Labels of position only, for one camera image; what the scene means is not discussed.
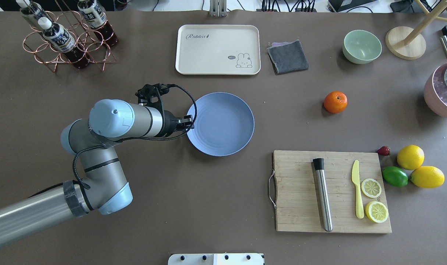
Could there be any dark drink bottle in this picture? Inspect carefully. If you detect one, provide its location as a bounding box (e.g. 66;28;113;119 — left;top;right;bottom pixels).
38;17;89;69
77;0;119;47
16;0;52;29

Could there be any yellow lemon near bowl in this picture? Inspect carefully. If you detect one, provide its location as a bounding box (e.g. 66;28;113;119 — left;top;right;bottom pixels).
397;145;425;170

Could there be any steel muddler black tip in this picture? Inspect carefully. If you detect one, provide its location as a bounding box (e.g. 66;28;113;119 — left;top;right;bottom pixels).
313;158;333;232

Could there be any wooden cutting board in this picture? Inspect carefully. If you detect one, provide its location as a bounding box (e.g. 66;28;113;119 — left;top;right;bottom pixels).
273;150;392;234

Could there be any mint green bowl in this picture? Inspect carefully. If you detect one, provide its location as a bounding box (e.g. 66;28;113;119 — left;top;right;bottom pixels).
342;30;382;65

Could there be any lemon slice upper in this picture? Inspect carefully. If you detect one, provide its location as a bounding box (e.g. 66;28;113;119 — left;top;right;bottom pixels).
360;178;382;198

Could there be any green lime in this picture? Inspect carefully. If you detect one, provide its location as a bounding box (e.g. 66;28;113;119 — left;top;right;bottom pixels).
382;166;409;187

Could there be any red strawberry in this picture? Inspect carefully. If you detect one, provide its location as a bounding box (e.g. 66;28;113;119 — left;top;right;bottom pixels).
376;146;390;156

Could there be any dark drink bottle middle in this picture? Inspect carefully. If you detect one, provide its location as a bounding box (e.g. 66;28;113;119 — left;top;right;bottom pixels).
77;0;119;47

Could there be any dark drink bottle front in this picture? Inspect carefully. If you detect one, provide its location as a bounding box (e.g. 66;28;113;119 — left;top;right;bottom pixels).
38;17;89;69

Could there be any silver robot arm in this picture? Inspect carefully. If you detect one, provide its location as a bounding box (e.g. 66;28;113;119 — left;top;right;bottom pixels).
0;84;198;248

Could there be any yellow plastic knife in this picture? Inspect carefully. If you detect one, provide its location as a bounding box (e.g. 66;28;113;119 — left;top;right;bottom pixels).
351;160;365;219

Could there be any yellow lemon far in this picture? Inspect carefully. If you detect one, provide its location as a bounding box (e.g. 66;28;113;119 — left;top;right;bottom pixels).
410;166;445;188

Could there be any grey folded cloth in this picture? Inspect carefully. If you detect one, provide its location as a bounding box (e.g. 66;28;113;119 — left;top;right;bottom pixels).
266;40;309;74

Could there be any cream rabbit tray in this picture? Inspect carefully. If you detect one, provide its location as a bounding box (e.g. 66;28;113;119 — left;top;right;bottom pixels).
175;25;261;75

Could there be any wooden cup stand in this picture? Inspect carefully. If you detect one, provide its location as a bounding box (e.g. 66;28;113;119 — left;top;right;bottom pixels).
385;0;447;60

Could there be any dark drink bottle back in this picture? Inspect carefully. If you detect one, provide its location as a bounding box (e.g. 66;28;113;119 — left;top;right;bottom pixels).
16;0;52;29

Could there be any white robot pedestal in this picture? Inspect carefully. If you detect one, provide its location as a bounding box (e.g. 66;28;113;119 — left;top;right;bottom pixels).
168;253;265;265

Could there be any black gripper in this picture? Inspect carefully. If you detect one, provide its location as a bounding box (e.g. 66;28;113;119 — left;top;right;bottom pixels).
135;84;193;133

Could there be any copper wire bottle rack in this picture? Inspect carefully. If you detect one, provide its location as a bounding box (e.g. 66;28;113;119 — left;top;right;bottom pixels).
17;0;119;72

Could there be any pink ice bowl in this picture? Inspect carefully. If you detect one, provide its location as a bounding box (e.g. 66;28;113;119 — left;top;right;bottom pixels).
423;63;447;118

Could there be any lemon slice lower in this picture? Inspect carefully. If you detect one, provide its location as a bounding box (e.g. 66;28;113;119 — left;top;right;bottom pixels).
365;201;389;223

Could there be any orange mandarin fruit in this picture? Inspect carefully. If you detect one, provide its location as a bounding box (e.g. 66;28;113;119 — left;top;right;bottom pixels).
323;91;348;114

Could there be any blue round plate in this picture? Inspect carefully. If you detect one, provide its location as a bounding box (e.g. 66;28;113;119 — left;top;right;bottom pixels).
187;92;254;156

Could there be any lemon slice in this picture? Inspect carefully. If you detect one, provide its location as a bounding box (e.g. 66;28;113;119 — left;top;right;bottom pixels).
360;178;382;198
365;201;389;223

